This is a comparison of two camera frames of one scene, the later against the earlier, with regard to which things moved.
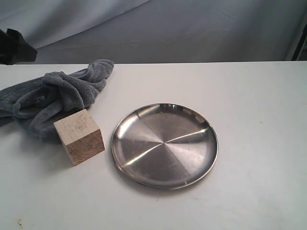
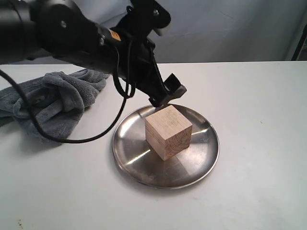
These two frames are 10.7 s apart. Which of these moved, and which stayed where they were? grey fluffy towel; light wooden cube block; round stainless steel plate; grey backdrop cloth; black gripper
Moved: light wooden cube block; black gripper
Stayed: grey fluffy towel; round stainless steel plate; grey backdrop cloth
